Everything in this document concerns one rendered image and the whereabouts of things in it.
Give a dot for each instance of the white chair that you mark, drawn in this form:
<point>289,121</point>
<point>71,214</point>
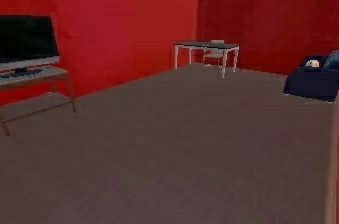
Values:
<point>214,52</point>

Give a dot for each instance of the black top white leg table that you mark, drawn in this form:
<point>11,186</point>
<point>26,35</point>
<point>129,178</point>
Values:
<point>207,45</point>

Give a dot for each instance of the grey wooden television stand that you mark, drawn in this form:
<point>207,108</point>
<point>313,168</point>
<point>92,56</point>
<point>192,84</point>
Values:
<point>27,106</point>

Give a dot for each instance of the dark blue armchair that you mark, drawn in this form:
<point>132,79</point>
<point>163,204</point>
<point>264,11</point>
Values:
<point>313,83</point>

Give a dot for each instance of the cream round object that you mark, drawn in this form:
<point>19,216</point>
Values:
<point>312,63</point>

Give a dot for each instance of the blue cushion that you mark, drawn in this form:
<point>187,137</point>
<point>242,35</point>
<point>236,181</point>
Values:
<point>331,60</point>

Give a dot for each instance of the black flat television set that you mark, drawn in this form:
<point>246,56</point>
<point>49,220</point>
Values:
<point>13,40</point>

